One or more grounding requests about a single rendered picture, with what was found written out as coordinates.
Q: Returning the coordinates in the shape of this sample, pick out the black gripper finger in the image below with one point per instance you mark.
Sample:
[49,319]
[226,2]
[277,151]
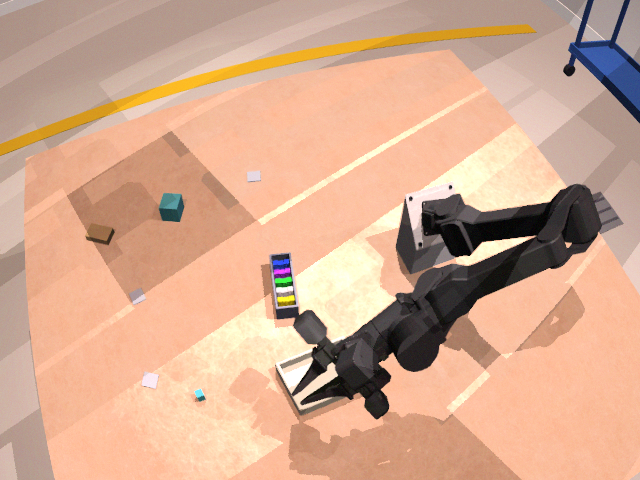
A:
[316,368]
[331,389]

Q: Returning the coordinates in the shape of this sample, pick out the small brown block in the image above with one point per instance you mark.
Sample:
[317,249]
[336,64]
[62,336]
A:
[99,234]

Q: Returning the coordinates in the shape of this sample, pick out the white fuse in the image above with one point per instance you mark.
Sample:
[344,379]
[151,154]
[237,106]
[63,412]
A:
[284,292]

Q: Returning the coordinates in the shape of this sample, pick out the purple fuse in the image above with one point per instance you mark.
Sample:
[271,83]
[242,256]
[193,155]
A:
[282,274]

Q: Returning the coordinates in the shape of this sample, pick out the green fuse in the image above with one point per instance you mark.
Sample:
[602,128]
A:
[283,283]

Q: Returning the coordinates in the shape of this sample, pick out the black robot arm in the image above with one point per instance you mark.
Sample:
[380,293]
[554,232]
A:
[418,322]

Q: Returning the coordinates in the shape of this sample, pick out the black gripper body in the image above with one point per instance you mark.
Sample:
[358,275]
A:
[313,331]

